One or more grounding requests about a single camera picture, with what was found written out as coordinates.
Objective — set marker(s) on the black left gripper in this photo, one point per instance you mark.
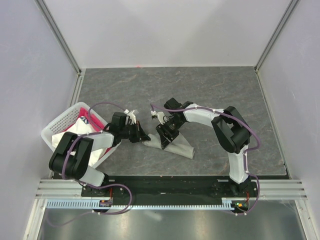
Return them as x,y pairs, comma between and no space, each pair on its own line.
139,135

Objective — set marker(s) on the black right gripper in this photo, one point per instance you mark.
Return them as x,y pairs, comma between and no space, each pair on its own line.
165,139

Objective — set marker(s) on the grey-green cloth napkin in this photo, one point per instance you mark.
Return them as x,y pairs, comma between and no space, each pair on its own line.
180,146

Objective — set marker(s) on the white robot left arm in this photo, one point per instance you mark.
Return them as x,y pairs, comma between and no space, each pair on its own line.
72,155

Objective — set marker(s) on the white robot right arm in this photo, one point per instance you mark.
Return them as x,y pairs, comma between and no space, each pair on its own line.
230,129

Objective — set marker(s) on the pink cloth in basket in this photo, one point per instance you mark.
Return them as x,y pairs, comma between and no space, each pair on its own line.
84,143

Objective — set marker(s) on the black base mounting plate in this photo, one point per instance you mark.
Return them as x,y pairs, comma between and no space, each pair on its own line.
183,189

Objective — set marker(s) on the white folded garment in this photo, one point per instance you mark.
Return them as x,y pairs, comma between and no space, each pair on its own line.
82,126

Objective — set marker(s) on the white plastic laundry basket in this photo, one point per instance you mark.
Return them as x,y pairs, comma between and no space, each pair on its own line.
66,119

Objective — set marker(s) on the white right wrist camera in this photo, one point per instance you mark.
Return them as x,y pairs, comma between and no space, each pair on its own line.
158,115

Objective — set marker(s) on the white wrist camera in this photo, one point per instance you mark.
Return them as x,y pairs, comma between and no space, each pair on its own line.
158,115
132,116

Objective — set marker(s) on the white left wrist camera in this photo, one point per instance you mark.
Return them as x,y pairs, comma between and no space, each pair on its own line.
132,116

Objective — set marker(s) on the grey slotted cable duct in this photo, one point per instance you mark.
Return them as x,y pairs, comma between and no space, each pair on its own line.
97,204

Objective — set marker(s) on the aluminium frame rail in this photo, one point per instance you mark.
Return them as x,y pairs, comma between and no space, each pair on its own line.
270,189

